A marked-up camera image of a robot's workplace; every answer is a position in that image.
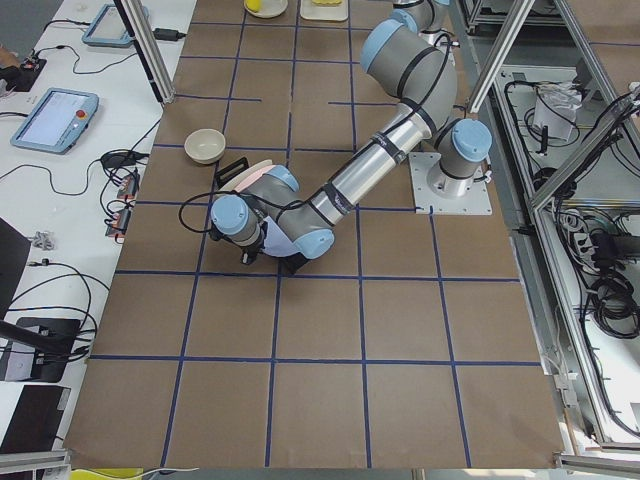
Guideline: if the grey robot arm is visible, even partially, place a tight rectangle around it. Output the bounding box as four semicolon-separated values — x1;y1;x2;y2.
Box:
389;0;450;34
209;19;492;268

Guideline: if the black dish rack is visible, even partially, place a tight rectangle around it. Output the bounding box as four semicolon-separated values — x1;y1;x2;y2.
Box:
209;157;308;275

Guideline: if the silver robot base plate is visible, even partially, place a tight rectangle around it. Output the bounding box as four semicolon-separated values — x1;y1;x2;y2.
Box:
409;152;492;216

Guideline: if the near blue teach pendant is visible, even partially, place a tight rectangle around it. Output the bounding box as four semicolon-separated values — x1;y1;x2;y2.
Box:
10;88;100;154

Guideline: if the aluminium frame post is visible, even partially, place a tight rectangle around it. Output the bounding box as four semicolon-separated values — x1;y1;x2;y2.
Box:
114;0;175;105

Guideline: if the pink plate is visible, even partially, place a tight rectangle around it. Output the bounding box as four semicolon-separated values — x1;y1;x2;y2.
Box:
220;159;275;192

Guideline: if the far blue teach pendant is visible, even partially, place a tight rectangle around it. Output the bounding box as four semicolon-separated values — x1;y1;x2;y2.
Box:
82;3;133;48

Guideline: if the beige bowl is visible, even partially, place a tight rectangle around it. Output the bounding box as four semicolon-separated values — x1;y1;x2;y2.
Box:
184;129;226;165

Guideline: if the black power adapter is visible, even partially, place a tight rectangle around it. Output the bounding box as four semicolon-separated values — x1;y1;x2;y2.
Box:
153;28;186;42

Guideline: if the yellow lemon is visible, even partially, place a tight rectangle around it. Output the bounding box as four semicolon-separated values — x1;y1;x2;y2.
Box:
245;0;262;13

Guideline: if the blue teach pendant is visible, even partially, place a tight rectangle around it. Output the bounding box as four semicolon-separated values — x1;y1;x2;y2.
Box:
82;3;133;48
10;88;100;154

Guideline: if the cream plate with lemon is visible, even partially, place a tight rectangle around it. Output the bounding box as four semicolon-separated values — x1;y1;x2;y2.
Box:
244;0;288;19

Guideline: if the light blue plate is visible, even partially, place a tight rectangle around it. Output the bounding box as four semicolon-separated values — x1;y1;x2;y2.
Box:
262;217;299;258

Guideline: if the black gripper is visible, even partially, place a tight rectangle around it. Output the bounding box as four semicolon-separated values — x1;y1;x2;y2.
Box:
240;242;263;265

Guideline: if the cream rectangular tray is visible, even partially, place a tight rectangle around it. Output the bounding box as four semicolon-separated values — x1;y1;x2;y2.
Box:
300;0;349;22

